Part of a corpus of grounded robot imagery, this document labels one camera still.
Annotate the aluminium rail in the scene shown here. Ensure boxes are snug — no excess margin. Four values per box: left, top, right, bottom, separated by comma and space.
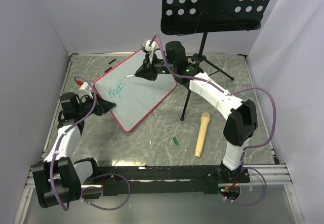
25, 164, 293, 188

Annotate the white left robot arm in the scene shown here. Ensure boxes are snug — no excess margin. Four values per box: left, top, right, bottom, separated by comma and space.
32, 92, 116, 208

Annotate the black music stand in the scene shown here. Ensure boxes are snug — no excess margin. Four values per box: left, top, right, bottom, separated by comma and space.
160, 0, 279, 122

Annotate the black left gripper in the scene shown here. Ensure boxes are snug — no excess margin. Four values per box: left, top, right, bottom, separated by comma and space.
76, 92, 115, 118

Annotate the pink framed whiteboard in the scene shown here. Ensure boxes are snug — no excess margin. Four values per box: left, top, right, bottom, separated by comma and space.
94, 49, 177, 132

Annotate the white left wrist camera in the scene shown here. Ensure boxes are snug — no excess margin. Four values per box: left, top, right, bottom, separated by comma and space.
76, 80, 94, 98

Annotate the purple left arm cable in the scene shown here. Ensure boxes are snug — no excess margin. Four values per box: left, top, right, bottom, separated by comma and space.
50, 76, 131, 211

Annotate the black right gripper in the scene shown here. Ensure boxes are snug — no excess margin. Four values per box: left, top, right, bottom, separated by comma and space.
135, 52, 177, 82

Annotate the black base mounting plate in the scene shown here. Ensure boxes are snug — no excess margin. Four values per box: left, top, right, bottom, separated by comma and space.
84, 165, 250, 196

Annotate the green marker cap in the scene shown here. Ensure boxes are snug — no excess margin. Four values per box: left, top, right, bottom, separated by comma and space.
173, 137, 179, 145

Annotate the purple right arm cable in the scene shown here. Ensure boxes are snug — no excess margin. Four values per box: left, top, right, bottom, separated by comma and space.
149, 33, 277, 206

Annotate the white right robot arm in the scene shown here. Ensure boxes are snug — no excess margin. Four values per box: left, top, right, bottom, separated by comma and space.
135, 40, 258, 182

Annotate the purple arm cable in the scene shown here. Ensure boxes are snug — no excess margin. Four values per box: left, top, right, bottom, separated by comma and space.
50, 76, 131, 211
149, 33, 277, 206

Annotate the beige toy microphone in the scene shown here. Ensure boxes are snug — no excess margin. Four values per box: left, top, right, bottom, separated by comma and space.
194, 112, 211, 158

